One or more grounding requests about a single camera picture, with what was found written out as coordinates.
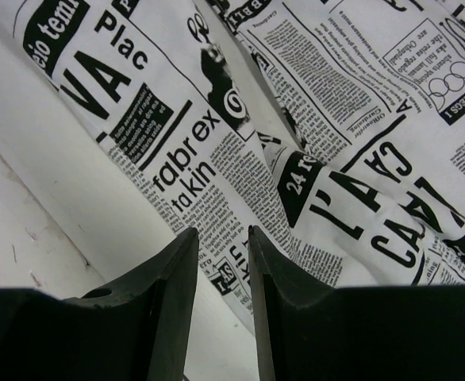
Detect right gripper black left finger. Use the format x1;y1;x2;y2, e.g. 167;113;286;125
0;228;199;380

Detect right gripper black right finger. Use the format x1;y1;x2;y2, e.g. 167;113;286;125
248;226;465;380

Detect newspaper print trousers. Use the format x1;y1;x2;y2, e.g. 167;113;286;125
0;1;465;329

